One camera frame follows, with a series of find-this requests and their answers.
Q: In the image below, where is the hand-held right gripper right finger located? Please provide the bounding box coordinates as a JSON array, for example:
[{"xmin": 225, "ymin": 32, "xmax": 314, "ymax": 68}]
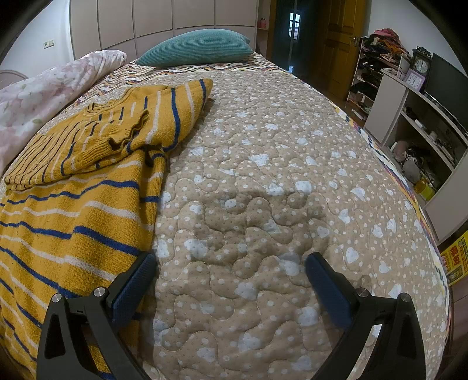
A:
[{"xmin": 305, "ymin": 252, "xmax": 426, "ymax": 380}]

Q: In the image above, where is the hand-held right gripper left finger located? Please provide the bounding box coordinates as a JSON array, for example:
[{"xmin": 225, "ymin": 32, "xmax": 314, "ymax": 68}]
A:
[{"xmin": 37, "ymin": 251, "xmax": 159, "ymax": 380}]

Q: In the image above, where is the yellow striped knit sweater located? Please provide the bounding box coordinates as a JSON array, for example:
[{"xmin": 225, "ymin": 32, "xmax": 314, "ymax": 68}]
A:
[{"xmin": 0, "ymin": 78, "xmax": 214, "ymax": 380}]

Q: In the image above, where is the beige quilted bedspread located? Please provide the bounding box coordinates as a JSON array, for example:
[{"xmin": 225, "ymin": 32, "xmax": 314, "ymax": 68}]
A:
[{"xmin": 0, "ymin": 51, "xmax": 454, "ymax": 380}]

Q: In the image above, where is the yellow printed box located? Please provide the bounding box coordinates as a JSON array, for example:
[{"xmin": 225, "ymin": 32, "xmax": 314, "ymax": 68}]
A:
[{"xmin": 439, "ymin": 230, "xmax": 468, "ymax": 287}]

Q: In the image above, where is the white shelving unit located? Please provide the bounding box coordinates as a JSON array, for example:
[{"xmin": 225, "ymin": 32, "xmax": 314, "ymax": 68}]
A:
[{"xmin": 364, "ymin": 68, "xmax": 468, "ymax": 242}]

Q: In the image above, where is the pink floral duvet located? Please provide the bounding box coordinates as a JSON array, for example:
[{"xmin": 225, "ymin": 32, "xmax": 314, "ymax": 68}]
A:
[{"xmin": 0, "ymin": 49, "xmax": 128, "ymax": 176}]

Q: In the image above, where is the cluttered shoe rack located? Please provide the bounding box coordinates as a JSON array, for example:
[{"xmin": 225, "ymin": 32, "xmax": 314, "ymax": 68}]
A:
[{"xmin": 345, "ymin": 29, "xmax": 412, "ymax": 121}]

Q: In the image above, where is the small pink clock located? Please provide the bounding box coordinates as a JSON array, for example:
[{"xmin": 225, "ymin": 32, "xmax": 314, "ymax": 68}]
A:
[{"xmin": 403, "ymin": 70, "xmax": 426, "ymax": 90}]

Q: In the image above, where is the black television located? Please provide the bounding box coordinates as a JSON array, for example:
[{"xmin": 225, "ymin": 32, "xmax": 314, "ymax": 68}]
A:
[{"xmin": 424, "ymin": 53, "xmax": 468, "ymax": 127}]

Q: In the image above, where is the dark ornate table clock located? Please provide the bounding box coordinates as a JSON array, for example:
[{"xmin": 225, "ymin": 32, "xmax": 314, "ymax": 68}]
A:
[{"xmin": 411, "ymin": 47, "xmax": 432, "ymax": 79}]

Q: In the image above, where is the pink bed headboard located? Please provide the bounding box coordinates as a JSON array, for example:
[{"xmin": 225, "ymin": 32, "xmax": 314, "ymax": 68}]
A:
[{"xmin": 0, "ymin": 69, "xmax": 30, "ymax": 86}]

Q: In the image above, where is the wooden door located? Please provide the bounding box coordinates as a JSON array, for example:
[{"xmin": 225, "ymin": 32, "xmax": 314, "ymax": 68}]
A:
[{"xmin": 318, "ymin": 0, "xmax": 366, "ymax": 101}]

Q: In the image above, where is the beige panelled wardrobe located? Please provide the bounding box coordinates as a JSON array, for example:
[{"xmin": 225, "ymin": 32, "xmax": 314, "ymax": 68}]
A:
[{"xmin": 69, "ymin": 0, "xmax": 258, "ymax": 61}]

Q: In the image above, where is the teal corduroy pillow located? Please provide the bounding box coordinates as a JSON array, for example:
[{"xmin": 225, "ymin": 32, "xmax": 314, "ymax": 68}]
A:
[{"xmin": 136, "ymin": 28, "xmax": 254, "ymax": 68}]

